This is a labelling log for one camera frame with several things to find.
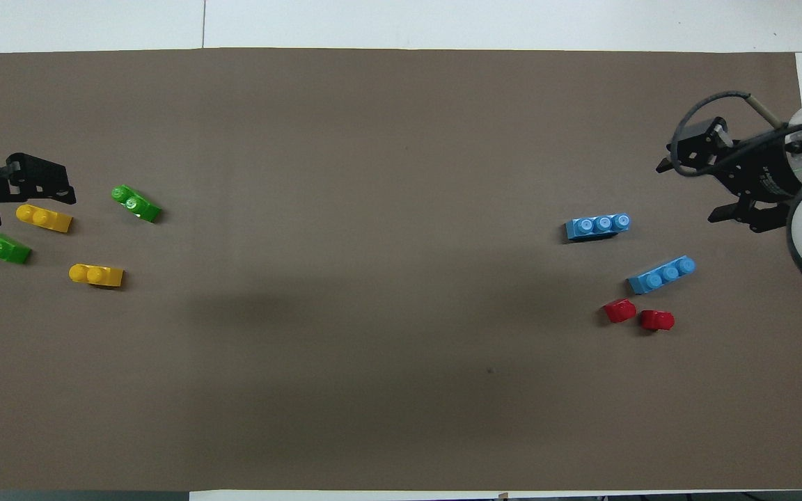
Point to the green two-stud toy brick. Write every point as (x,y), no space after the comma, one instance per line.
(1,248)
(136,204)

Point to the red small toy brick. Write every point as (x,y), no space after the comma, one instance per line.
(620,311)
(657,320)

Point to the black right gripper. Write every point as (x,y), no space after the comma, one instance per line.
(763,174)

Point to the blue three-stud toy brick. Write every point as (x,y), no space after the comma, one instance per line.
(597,227)
(661,275)

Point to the yellow two-stud toy brick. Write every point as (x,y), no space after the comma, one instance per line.
(44,218)
(97,275)

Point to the brown table mat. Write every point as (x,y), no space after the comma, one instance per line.
(401,348)

